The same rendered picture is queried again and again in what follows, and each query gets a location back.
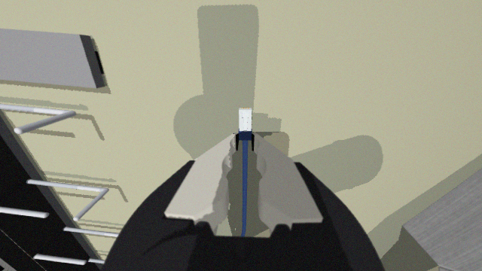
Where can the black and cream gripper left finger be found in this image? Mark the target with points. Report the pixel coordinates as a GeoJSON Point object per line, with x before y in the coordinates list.
{"type": "Point", "coordinates": [198, 191]}

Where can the blue network cable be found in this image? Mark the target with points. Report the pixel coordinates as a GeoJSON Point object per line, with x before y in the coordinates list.
{"type": "Point", "coordinates": [245, 171]}

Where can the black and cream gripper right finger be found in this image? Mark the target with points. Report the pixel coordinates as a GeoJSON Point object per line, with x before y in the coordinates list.
{"type": "Point", "coordinates": [291, 194]}

